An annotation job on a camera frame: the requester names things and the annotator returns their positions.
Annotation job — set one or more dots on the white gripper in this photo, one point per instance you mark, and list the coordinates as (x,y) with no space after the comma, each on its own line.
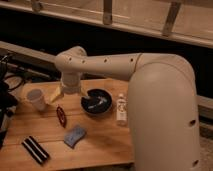
(70,84)

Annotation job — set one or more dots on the dark red pepper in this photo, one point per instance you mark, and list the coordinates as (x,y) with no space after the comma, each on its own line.
(61,116)

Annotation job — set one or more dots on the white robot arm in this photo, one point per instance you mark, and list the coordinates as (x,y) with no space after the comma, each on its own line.
(161,103)

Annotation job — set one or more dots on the dark ceramic bowl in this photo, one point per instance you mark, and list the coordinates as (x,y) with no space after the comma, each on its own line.
(100,102)

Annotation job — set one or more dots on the white plastic cup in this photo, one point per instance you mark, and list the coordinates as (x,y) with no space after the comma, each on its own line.
(36,98)

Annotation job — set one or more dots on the blue sponge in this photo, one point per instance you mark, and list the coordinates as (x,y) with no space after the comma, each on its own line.
(74,136)

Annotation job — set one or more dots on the small clear bottle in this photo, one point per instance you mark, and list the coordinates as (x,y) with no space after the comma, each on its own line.
(121,111)

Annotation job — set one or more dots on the black white striped cloth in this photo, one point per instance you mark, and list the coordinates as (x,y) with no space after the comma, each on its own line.
(36,151)

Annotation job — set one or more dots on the black equipment with cables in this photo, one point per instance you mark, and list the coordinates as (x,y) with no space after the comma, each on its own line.
(7,100)

